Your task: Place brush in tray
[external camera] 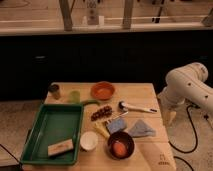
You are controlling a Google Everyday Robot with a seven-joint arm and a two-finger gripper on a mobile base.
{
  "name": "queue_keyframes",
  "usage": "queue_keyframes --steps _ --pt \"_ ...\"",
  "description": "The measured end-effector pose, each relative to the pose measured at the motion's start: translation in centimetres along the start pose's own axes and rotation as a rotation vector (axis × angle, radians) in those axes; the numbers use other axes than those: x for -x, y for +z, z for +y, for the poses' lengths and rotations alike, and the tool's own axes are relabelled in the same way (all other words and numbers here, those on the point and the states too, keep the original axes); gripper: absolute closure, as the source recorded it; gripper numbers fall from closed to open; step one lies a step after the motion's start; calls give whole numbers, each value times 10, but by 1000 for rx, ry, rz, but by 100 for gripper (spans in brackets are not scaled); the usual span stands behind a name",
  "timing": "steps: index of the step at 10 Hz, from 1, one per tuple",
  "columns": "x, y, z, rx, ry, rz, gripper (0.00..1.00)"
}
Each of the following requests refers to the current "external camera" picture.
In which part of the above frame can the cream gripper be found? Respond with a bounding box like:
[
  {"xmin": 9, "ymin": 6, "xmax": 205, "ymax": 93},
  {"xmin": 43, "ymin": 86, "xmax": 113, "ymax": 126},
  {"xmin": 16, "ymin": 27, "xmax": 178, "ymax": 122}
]
[{"xmin": 161, "ymin": 102, "xmax": 176, "ymax": 126}]

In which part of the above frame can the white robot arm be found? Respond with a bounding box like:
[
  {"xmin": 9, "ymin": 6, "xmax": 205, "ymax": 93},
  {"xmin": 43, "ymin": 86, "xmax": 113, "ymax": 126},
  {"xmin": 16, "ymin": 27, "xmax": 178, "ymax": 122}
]
[{"xmin": 157, "ymin": 62, "xmax": 213, "ymax": 126}]

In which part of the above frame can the green plastic tray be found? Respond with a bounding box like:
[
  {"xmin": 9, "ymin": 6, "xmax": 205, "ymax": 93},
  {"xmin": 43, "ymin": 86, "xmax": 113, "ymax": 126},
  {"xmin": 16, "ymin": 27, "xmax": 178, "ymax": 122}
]
[{"xmin": 20, "ymin": 104, "xmax": 84, "ymax": 165}]

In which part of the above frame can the blue cloth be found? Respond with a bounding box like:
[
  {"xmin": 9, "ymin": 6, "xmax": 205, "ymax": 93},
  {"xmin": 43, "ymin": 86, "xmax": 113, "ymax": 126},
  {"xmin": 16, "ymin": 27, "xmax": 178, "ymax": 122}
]
[{"xmin": 128, "ymin": 119, "xmax": 156, "ymax": 138}]

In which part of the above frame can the wooden table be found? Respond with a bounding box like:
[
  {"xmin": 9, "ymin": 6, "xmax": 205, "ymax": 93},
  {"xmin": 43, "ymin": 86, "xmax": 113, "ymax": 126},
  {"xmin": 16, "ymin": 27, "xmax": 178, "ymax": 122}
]
[{"xmin": 22, "ymin": 83, "xmax": 176, "ymax": 171}]

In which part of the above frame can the silver fork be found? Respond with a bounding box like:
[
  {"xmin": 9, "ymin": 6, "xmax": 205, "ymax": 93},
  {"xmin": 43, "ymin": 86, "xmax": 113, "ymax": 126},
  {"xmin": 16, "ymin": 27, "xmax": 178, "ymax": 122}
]
[{"xmin": 107, "ymin": 111, "xmax": 128, "ymax": 122}]

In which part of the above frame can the blue sponge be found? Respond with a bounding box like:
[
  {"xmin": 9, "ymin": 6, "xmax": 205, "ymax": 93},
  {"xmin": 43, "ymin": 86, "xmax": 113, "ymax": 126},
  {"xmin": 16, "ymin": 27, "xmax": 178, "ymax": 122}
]
[{"xmin": 107, "ymin": 118, "xmax": 127, "ymax": 134}]

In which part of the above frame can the dark bowl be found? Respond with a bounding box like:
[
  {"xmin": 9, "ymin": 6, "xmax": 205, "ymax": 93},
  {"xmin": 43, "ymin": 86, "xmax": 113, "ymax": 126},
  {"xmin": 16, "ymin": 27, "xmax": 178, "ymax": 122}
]
[{"xmin": 107, "ymin": 131, "xmax": 135, "ymax": 160}]

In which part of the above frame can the brown grape bunch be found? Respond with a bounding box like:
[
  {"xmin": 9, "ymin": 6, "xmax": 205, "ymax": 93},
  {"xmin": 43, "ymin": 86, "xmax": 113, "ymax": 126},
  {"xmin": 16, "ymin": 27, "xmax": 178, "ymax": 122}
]
[{"xmin": 91, "ymin": 106, "xmax": 112, "ymax": 121}]

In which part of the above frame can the orange ball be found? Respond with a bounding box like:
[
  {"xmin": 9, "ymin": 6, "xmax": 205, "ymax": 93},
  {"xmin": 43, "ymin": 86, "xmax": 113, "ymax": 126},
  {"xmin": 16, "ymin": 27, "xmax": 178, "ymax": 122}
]
[{"xmin": 113, "ymin": 142, "xmax": 127, "ymax": 158}]

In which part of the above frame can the orange bowl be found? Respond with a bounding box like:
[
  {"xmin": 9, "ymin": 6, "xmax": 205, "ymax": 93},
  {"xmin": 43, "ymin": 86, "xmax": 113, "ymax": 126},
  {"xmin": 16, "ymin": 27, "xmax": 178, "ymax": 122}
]
[{"xmin": 90, "ymin": 81, "xmax": 115, "ymax": 100}]

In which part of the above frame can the yellow banana toy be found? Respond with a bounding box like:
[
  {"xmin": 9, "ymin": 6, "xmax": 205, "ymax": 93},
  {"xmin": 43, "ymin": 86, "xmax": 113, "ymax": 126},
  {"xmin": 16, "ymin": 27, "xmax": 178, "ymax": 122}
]
[{"xmin": 94, "ymin": 123, "xmax": 109, "ymax": 139}]

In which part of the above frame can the green cucumber toy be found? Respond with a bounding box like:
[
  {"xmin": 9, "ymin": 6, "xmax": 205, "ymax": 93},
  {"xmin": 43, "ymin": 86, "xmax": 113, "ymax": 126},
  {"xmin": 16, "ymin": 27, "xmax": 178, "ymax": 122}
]
[{"xmin": 81, "ymin": 99, "xmax": 100, "ymax": 106}]

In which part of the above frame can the white cup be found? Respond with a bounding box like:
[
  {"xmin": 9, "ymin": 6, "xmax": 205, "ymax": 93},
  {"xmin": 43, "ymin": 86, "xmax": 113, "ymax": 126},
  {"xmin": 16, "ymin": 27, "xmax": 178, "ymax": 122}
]
[{"xmin": 80, "ymin": 131, "xmax": 98, "ymax": 151}]

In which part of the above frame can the green cup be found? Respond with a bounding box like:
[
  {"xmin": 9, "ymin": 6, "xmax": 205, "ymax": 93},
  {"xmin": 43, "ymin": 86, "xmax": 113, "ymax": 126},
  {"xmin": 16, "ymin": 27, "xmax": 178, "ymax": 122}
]
[{"xmin": 69, "ymin": 90, "xmax": 80, "ymax": 103}]

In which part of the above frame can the dark brown cup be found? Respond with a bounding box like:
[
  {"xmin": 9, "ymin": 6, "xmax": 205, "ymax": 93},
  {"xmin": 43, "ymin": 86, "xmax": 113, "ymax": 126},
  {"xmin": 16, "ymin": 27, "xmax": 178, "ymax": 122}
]
[{"xmin": 48, "ymin": 84, "xmax": 61, "ymax": 100}]

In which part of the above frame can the wooden block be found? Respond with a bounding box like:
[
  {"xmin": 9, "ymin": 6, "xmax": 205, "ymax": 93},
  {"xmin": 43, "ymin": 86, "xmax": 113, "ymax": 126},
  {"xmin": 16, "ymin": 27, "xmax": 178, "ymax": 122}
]
[{"xmin": 48, "ymin": 139, "xmax": 74, "ymax": 157}]

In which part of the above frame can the black cable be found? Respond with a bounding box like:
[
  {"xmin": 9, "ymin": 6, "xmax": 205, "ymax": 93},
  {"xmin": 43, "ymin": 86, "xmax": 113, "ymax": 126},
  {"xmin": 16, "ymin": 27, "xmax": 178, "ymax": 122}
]
[{"xmin": 168, "ymin": 104, "xmax": 200, "ymax": 155}]

